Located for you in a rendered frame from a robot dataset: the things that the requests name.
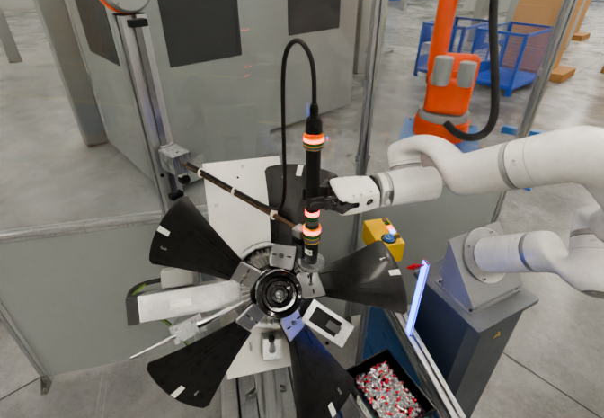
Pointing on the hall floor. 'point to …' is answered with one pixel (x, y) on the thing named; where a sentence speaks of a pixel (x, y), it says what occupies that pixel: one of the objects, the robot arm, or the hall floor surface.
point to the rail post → (361, 333)
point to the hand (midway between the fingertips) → (312, 198)
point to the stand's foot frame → (229, 403)
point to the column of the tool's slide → (128, 43)
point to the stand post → (269, 394)
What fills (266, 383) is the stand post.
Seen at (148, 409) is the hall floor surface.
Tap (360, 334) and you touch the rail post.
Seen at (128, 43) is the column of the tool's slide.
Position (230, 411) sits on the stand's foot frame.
